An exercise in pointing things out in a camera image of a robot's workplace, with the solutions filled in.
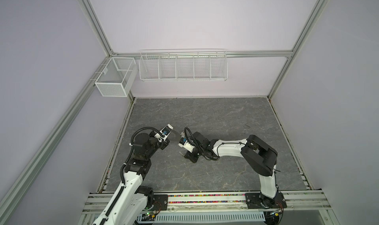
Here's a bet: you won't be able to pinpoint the large toothed metal keyring disc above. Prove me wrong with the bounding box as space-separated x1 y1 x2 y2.
169 130 184 141

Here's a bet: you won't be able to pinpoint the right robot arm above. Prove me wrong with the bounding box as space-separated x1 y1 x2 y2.
179 127 287 209

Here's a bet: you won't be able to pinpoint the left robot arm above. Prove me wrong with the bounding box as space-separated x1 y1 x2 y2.
93 124 173 225

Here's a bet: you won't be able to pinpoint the small circuit board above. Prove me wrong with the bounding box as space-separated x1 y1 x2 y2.
141 213 156 222

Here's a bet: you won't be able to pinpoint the white mesh box basket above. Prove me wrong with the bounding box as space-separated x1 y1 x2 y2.
95 57 138 97

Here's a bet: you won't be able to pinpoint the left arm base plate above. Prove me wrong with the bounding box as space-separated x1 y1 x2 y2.
144 194 168 211

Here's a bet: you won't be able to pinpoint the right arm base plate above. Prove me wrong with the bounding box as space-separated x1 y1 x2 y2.
245 192 287 209

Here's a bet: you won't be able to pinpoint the white wire shelf basket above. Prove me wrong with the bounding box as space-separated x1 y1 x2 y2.
139 49 229 81

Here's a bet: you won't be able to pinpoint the aluminium frame profiles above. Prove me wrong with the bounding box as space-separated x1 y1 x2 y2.
0 0 337 217

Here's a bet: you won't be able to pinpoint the white slotted cable duct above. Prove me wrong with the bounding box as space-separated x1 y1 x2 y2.
132 211 266 225

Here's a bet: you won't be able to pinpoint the aluminium rail with coloured beads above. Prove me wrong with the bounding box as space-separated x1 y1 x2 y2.
82 190 332 214

